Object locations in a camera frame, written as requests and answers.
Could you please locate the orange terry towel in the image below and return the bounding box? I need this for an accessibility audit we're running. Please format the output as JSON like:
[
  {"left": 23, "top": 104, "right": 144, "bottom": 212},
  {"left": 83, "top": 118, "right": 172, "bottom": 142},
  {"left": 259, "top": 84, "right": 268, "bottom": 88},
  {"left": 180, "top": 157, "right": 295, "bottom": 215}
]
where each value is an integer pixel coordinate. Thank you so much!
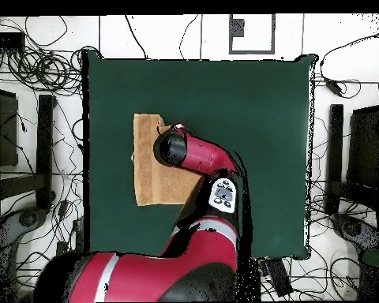
[{"left": 131, "top": 113, "right": 205, "bottom": 207}]

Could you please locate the dark green table cloth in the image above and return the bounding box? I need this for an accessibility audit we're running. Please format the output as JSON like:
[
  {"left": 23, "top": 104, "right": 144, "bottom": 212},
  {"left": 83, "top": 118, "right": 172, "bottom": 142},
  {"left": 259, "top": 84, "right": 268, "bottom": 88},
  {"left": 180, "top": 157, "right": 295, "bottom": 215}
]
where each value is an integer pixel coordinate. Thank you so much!
[{"left": 81, "top": 50, "right": 318, "bottom": 262}]

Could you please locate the narrow black power strip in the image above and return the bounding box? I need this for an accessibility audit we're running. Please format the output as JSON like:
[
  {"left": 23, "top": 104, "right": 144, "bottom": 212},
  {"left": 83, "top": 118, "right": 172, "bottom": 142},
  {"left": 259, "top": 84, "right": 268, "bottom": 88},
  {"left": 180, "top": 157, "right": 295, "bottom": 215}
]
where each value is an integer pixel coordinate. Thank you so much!
[{"left": 71, "top": 216, "right": 87, "bottom": 253}]

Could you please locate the wide black power strip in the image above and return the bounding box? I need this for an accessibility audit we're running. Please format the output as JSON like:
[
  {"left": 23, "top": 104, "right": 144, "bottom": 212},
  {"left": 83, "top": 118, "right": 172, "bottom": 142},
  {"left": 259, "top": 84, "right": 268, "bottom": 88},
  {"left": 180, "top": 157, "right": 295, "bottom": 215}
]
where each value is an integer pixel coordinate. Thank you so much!
[{"left": 265, "top": 258, "right": 294, "bottom": 297}]

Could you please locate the black rectangular box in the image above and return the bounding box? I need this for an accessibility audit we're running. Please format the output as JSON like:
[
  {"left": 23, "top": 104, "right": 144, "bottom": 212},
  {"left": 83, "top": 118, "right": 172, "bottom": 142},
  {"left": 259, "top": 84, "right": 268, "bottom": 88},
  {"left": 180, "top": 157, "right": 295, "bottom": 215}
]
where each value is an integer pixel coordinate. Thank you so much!
[{"left": 0, "top": 31, "right": 26, "bottom": 49}]

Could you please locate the black floor cable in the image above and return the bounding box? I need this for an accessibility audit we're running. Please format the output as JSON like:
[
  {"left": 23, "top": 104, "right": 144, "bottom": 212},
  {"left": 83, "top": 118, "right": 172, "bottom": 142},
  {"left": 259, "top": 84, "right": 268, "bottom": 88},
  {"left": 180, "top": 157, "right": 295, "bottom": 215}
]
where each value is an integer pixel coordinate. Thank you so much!
[
  {"left": 124, "top": 14, "right": 150, "bottom": 60},
  {"left": 178, "top": 14, "right": 199, "bottom": 60}
]

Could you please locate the grey square frame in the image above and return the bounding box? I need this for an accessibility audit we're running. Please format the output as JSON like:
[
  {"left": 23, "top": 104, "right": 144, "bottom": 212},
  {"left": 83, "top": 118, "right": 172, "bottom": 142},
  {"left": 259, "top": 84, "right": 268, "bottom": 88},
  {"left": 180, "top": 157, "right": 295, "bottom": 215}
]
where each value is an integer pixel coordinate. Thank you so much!
[{"left": 228, "top": 13, "right": 276, "bottom": 55}]

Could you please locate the coiled black cable bundle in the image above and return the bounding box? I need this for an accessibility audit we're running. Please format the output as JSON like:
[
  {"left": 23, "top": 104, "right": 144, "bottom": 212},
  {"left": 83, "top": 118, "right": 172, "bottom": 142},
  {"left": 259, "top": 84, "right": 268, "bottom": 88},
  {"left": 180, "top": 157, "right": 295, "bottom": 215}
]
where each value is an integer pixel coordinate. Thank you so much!
[{"left": 6, "top": 45, "right": 84, "bottom": 95}]

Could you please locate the black power adapter with cable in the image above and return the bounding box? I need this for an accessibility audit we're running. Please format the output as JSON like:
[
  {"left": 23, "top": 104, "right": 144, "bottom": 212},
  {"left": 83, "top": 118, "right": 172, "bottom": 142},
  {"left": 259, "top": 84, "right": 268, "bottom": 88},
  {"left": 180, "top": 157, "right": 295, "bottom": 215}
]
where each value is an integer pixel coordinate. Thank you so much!
[{"left": 318, "top": 26, "right": 379, "bottom": 99}]

